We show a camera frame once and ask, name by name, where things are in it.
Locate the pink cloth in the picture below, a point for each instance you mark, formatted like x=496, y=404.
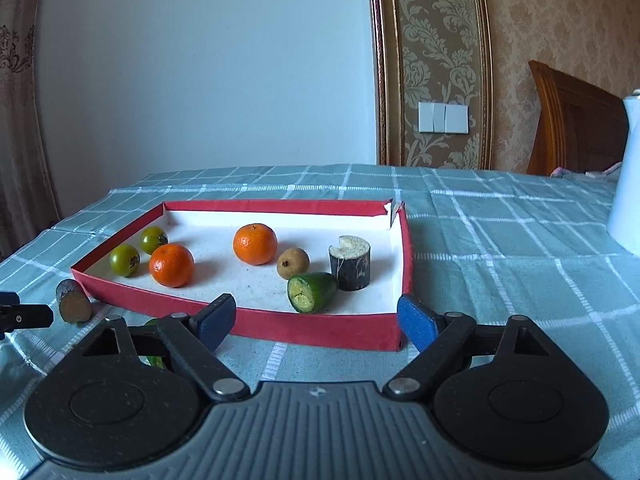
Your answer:
x=595, y=172

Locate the white light switch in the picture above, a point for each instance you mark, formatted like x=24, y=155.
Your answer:
x=444, y=117

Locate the dark sugarcane piece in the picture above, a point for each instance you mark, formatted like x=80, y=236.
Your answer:
x=350, y=265
x=74, y=302

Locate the brown longan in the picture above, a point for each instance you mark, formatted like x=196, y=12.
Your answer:
x=293, y=262

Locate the gold patterned wall panel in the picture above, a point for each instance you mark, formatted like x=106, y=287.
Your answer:
x=435, y=50

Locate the white jug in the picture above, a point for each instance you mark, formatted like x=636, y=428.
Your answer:
x=627, y=185

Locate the green cucumber piece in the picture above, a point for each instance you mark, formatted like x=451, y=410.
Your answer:
x=152, y=361
x=315, y=290

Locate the wooden headboard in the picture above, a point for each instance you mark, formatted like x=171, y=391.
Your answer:
x=575, y=125

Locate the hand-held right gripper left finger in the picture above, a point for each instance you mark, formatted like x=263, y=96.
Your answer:
x=217, y=324

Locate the red cardboard box tray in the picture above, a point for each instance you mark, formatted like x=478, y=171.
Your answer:
x=260, y=285

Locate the green checkered tablecloth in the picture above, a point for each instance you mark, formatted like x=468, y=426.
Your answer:
x=500, y=260

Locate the beige patterned curtain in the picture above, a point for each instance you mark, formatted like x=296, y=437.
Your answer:
x=22, y=110

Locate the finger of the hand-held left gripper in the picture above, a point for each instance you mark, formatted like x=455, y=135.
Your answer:
x=27, y=316

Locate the green tomato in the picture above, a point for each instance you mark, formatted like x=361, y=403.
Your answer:
x=124, y=260
x=154, y=239

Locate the orange mandarin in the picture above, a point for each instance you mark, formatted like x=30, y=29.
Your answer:
x=171, y=265
x=255, y=244

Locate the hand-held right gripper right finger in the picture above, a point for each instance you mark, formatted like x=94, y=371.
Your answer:
x=417, y=324

